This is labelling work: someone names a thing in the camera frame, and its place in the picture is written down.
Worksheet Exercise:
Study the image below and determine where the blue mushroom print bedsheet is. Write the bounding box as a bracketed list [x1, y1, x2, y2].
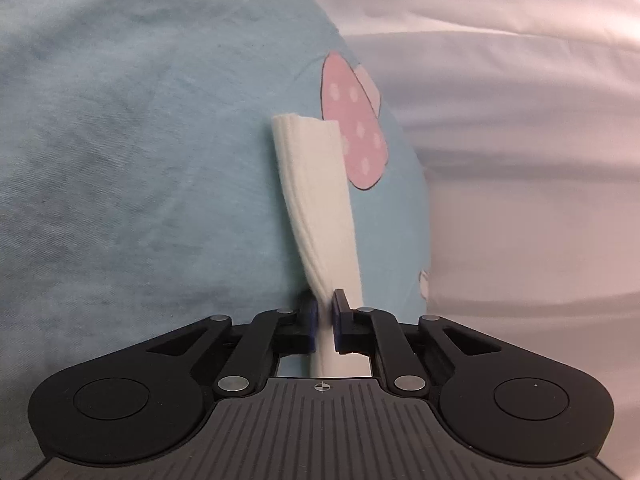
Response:
[0, 0, 435, 467]

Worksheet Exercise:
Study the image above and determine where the white ribbed sweater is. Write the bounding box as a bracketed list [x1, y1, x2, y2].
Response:
[271, 113, 374, 379]

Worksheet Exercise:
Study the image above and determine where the pale curtain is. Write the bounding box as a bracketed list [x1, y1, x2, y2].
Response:
[277, 0, 640, 471]

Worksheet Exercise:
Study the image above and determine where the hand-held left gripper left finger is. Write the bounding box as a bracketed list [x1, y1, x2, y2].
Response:
[145, 294, 319, 402]

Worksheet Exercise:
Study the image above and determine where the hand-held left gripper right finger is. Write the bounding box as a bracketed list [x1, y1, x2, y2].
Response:
[332, 288, 507, 401]

